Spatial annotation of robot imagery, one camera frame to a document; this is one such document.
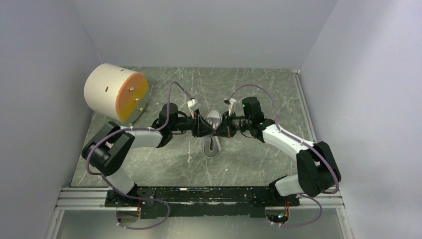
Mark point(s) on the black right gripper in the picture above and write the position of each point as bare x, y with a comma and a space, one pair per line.
225, 128

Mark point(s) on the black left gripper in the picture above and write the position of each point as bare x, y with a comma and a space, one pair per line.
199, 127

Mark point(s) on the white shoelace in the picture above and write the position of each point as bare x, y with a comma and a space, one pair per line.
214, 122

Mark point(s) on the grey canvas sneaker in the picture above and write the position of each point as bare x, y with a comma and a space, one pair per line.
211, 144

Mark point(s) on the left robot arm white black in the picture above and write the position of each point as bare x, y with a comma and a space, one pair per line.
107, 150

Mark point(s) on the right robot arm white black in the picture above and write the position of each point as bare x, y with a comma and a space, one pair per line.
317, 170

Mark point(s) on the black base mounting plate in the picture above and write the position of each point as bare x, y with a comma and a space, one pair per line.
158, 202

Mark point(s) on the cream cylinder with orange face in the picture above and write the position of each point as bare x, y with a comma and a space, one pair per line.
116, 92

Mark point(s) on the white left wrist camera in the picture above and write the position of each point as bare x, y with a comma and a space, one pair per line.
193, 105

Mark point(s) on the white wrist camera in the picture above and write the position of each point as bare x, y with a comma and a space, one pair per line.
193, 105
231, 103

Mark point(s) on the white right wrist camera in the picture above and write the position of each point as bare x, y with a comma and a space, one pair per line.
231, 103

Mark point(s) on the aluminium frame rail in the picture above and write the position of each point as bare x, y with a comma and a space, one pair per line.
89, 199

